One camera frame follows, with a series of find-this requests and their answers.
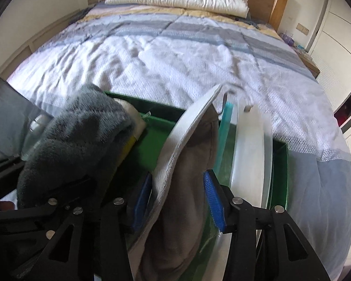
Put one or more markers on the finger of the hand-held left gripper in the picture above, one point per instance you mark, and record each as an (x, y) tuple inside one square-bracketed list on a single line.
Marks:
[(46, 216), (2, 171)]

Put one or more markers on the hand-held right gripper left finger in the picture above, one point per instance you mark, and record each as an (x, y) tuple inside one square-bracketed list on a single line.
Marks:
[(141, 202)]

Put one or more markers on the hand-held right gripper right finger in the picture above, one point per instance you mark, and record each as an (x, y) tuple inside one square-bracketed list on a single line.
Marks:
[(215, 199)]

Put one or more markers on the grey mitt with white trim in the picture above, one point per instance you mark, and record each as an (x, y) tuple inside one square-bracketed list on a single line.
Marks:
[(193, 152)]

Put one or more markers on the clear zip plastic bag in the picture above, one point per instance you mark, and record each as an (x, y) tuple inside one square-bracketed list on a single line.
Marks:
[(251, 152)]

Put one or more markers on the grey towel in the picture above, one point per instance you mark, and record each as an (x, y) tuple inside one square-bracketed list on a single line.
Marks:
[(75, 140)]

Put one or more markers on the green tray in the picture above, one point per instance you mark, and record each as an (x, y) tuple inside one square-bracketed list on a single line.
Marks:
[(160, 123)]

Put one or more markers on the tissue pack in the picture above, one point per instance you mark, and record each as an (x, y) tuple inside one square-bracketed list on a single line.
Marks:
[(134, 120)]

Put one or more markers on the dark glass pitcher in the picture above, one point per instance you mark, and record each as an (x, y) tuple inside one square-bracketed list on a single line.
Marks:
[(5, 114)]

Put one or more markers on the wooden nightstand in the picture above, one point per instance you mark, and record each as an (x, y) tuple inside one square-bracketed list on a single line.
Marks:
[(311, 68)]

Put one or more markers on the purple container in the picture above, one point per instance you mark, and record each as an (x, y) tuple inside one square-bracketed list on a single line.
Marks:
[(288, 38)]

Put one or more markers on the dark cloth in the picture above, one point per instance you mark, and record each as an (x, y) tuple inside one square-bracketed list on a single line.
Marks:
[(81, 12)]

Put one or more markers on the white wardrobe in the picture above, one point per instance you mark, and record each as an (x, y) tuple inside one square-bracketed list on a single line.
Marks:
[(333, 49)]

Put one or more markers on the wooden headboard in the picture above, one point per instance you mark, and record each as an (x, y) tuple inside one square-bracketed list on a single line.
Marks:
[(278, 5)]

